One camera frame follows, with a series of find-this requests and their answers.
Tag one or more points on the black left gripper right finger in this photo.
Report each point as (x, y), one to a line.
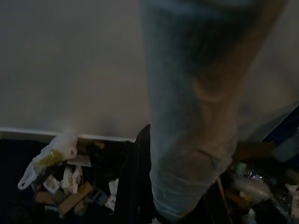
(217, 210)

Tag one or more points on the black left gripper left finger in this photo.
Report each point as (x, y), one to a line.
(133, 186)

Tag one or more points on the black floor mat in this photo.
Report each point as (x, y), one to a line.
(14, 163)

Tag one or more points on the clear plastic bottle green cap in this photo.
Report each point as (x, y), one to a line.
(254, 184)

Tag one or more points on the brown cardboard piece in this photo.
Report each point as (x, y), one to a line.
(74, 198)

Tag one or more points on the cardboard box of trash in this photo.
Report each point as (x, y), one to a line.
(254, 150)

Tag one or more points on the white plastic bag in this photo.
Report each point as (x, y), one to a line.
(63, 144)

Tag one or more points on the white baseboard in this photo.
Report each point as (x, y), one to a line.
(28, 131)

